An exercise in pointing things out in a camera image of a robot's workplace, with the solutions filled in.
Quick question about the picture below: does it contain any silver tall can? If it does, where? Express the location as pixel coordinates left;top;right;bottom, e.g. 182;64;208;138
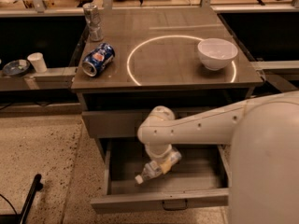
83;3;103;41

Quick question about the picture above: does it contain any white paper cup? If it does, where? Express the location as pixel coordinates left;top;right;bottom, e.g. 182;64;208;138
27;52;47;73

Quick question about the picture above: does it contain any white ceramic bowl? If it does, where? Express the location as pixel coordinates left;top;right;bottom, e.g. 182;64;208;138
197;38;238;71

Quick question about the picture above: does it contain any blue soda can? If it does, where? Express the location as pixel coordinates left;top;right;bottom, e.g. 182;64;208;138
82;43;115;77

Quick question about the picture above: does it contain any grey top drawer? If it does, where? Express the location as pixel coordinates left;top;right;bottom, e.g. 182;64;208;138
82;109;150;138

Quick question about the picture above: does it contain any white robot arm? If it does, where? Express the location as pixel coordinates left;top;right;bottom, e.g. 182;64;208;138
137;91;299;224

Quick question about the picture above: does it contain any clear plastic water bottle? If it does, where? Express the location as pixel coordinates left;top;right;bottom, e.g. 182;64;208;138
135;151;181;184

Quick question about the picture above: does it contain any grey side shelf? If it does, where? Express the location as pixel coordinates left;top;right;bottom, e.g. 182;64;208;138
0;67;77;91

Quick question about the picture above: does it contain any grey open middle drawer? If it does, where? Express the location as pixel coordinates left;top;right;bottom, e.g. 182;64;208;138
91;138;229;214

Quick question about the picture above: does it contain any dark round plate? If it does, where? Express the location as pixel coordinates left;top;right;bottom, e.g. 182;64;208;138
3;60;30;77

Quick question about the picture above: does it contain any black stand base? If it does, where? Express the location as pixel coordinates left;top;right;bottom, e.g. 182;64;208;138
0;174;43;224

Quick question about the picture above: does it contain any grey drawer cabinet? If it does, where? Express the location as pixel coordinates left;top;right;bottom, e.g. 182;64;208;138
71;6;264;216

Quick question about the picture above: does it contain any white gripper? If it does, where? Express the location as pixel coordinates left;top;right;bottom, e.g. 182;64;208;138
145;145;179;175

